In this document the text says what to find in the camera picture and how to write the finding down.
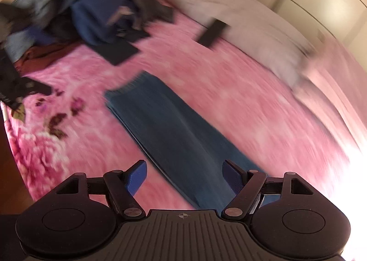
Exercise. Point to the pink striped cloth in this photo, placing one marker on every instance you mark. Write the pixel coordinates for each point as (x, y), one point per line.
(338, 86)

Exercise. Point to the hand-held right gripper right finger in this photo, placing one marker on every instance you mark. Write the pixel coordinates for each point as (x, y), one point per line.
(232, 176)

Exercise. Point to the black pants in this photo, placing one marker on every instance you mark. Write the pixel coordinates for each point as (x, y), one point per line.
(120, 51)

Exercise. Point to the blue denim jeans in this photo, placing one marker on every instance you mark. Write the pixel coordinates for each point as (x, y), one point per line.
(172, 123)

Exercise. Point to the black flat rectangular object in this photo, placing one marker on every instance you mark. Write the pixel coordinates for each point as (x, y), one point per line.
(213, 33)

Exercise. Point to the white striped quilt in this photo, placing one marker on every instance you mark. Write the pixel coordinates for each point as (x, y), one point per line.
(243, 14)

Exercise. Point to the maroon cloth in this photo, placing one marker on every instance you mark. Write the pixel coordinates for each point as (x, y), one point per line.
(43, 57)

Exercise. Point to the pink floral blanket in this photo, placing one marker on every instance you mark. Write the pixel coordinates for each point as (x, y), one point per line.
(243, 91)

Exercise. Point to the navy cloth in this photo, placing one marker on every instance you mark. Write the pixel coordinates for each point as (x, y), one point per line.
(94, 20)

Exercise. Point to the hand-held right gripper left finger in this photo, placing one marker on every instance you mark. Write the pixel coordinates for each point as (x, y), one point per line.
(137, 176)

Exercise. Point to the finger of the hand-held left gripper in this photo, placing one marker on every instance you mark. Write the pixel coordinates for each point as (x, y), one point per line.
(40, 35)
(37, 86)

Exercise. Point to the dark grey pants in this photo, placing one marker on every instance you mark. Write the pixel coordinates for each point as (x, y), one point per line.
(165, 14)

